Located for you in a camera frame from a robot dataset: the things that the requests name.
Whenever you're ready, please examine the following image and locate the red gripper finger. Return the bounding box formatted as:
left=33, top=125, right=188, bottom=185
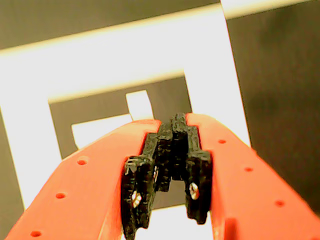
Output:
left=170, top=112, right=320, bottom=240
left=4, top=118, right=174, bottom=240

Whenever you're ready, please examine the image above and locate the black white marker checkerboard mat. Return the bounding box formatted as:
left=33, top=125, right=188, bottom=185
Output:
left=0, top=0, right=320, bottom=240

